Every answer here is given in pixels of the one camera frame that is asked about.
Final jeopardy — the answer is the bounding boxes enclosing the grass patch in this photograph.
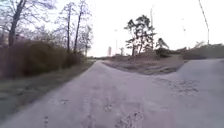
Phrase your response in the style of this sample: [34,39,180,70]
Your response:
[102,54,188,76]

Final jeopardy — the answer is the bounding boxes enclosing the grey asphalt path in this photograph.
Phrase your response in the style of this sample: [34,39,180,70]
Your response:
[0,58,224,128]

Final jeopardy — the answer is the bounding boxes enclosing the pine trees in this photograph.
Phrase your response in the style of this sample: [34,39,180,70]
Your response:
[123,14,170,58]

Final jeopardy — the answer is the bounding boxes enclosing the row of bare trees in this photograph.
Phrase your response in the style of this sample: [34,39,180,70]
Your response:
[0,0,94,66]

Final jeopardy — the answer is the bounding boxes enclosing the grass verge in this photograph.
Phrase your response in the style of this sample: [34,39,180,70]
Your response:
[0,60,97,121]

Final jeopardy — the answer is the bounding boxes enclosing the dark bushes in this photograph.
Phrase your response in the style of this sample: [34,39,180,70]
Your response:
[155,43,224,61]

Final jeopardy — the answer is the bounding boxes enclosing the leaning pole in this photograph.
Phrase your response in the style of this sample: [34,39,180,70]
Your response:
[198,0,211,46]

